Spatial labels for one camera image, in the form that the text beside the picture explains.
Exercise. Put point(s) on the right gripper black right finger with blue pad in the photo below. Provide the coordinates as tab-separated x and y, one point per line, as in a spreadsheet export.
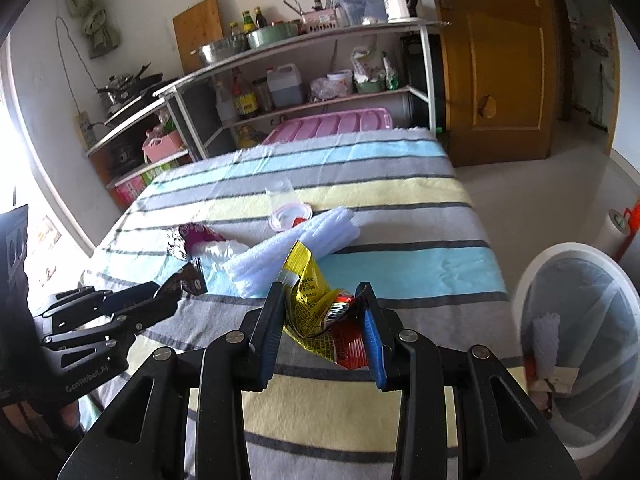
501	433

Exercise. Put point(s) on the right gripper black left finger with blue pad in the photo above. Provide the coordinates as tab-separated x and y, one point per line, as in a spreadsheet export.
142	432

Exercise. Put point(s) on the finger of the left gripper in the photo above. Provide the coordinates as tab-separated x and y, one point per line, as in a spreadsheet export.
108	334
73	308

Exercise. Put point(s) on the purple snack wrapper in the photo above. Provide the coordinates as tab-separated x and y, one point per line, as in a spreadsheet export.
187	241

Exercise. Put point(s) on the white foam wrap sheet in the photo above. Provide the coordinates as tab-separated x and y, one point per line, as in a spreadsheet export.
249	271

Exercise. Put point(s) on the yellow snack wrapper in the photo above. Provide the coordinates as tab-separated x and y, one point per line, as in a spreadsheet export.
323	320

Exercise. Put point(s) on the white round trash bin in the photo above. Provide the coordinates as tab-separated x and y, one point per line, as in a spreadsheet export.
574	306

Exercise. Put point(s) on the metal kitchen shelf rack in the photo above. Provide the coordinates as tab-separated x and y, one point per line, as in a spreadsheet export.
192	117

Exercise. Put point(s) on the person's left hand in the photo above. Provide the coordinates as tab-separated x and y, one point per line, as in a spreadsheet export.
23	417

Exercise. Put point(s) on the pink plastic basket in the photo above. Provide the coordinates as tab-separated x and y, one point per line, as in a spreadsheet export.
159	145

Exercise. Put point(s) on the striped table cloth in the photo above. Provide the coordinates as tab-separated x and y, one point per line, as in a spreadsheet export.
383	207

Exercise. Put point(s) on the black pots on stove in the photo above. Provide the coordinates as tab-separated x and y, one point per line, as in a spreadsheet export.
122	88

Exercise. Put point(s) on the white paper towel roll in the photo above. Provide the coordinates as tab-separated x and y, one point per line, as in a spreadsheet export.
612	234

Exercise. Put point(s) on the soy sauce bottle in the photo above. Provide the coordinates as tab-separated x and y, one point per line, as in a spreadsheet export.
244	97

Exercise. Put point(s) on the steel mixing bowl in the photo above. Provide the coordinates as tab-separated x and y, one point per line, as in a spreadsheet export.
219	50

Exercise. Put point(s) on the white oil jug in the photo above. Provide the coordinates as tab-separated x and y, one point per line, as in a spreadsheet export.
285	86

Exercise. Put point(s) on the wooden cutting board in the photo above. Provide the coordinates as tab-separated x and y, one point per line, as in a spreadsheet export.
194	27

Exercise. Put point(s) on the green hanging cloth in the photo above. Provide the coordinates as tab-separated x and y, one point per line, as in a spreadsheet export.
102	37

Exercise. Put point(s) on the green enamel basin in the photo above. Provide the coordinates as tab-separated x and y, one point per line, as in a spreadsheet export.
261	37

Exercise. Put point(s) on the pink storage box lid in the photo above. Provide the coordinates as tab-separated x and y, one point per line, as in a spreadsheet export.
330	124

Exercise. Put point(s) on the pink utensil basket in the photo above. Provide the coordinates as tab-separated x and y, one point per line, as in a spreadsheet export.
319	21

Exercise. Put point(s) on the wooden door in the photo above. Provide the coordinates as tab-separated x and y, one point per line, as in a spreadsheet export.
501	73

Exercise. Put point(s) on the clear plastic storage box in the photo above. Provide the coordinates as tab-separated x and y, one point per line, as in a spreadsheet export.
361	12

